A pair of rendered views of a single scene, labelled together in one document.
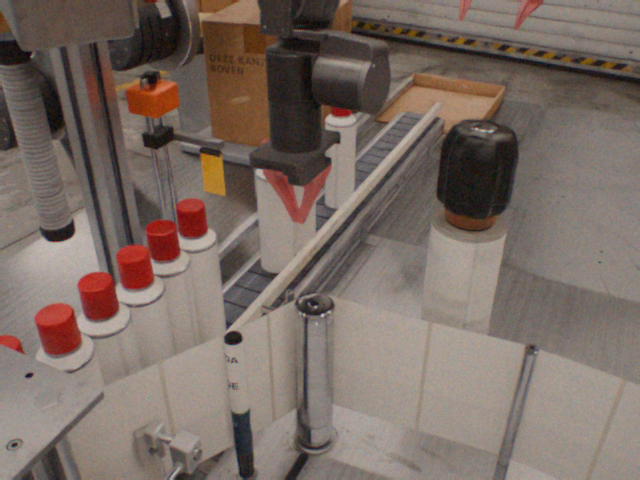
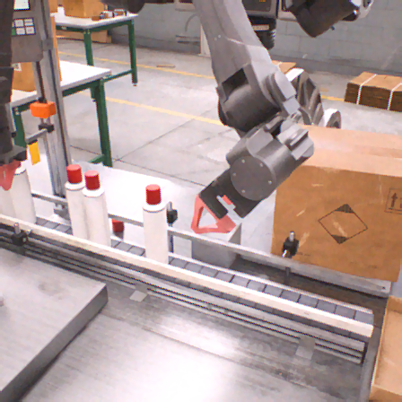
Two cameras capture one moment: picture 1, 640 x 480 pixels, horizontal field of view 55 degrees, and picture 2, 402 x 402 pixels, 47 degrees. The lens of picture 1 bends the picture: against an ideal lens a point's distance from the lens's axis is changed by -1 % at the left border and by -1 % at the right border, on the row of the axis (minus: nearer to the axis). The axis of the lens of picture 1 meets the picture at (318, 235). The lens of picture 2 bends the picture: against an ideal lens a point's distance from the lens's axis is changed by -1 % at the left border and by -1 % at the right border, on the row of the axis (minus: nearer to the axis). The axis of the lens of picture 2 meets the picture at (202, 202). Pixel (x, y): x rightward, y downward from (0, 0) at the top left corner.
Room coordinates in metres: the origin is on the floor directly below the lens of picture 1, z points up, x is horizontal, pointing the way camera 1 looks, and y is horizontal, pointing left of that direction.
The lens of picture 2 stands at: (1.06, -0.91, 1.55)
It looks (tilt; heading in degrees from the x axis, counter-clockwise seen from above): 30 degrees down; 89
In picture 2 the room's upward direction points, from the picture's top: straight up
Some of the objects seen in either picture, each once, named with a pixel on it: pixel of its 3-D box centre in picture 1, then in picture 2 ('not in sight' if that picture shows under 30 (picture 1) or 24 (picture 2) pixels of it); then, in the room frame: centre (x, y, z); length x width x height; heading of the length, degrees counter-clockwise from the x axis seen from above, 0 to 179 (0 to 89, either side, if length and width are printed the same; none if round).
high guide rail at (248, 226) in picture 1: (306, 174); (144, 223); (0.93, 0.02, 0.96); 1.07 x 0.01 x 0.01; 154
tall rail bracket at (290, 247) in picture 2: not in sight; (286, 267); (1.25, -0.10, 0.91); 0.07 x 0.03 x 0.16; 64
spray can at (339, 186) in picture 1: (340, 151); (155, 227); (0.97, -0.04, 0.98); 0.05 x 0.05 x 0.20
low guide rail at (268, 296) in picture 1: (346, 210); (128, 257); (0.90, -0.05, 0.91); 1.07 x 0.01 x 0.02; 154
